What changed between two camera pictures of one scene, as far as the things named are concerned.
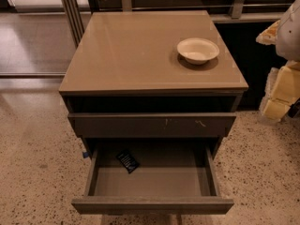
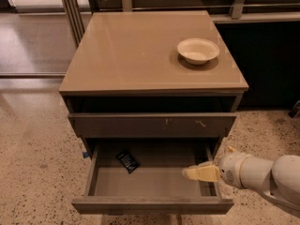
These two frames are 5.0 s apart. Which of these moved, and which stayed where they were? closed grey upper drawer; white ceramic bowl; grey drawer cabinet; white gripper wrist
Moved: white gripper wrist
Stayed: closed grey upper drawer; white ceramic bowl; grey drawer cabinet
